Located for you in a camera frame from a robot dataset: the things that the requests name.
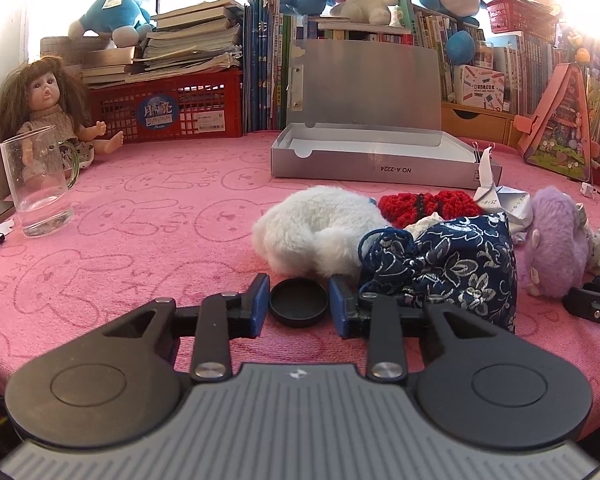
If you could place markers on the small yellow toy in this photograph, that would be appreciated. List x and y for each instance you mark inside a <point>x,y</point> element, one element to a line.
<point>583,55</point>

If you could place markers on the silver cardboard box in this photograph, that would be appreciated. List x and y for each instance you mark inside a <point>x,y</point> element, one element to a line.
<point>370,165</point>

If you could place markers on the navy floral cloth pouch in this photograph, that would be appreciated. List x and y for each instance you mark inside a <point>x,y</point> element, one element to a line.
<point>455,265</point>

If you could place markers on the row of upright shelf books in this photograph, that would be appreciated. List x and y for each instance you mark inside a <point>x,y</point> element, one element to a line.
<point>525,70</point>

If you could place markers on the stack of flat-lying books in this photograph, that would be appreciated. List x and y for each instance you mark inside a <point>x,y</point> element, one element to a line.
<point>360,30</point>

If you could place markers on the printed white paper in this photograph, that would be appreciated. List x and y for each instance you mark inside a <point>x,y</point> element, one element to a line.
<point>505,205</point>

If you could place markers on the blue white plush toy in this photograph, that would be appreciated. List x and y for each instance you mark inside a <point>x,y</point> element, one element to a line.
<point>107,17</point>

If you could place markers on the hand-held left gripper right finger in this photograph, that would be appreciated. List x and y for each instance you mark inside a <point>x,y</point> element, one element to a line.
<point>337,305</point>

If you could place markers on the red knitted pouch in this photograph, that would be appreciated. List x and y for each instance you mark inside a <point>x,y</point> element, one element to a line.
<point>420,205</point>

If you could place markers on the black binder clip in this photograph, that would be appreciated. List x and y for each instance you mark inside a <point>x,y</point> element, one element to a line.
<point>480,154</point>

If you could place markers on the pink rabbit-print blanket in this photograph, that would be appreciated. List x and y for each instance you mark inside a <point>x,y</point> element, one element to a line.
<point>155,240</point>

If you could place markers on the wooden drawer unit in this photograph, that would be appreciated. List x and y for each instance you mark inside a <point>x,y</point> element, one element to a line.
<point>475,122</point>

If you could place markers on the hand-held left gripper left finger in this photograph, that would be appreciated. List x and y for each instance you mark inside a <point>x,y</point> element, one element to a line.
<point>252,305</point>

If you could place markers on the purple fluffy plush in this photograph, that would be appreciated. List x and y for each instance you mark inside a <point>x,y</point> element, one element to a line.
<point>555,245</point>

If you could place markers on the black round lid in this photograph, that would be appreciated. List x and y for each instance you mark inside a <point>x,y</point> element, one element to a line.
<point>298,302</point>

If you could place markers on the clear glass mug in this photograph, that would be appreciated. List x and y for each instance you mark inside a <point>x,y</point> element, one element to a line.
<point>35,210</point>

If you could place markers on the brown-haired baby doll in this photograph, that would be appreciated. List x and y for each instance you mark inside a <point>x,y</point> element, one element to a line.
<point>47,90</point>

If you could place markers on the pink triangular toy house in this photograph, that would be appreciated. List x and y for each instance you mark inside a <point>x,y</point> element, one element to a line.
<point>560,130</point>

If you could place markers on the red mesh basket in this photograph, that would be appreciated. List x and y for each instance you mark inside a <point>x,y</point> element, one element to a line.
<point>520,17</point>

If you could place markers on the stack of worn books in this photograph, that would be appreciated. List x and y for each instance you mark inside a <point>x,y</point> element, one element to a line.
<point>190,45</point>

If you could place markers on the red plastic crate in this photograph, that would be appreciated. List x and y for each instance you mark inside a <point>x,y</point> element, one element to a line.
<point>200,105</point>

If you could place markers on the patterned tape roll stack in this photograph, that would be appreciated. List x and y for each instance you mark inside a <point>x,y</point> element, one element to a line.
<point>485,54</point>

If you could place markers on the white tissue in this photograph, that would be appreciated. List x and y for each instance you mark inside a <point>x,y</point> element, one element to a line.
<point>422,222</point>

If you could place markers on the white fluffy plush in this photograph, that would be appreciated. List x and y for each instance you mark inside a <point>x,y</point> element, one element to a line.
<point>310,225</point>

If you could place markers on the grey gridded board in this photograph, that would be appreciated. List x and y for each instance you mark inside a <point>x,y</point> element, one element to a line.
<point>62,50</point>

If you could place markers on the white label printer box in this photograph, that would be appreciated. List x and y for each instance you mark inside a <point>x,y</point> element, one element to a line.
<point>480,87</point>

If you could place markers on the row of blue-spine books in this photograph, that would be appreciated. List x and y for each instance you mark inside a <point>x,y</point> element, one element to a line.
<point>262,60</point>

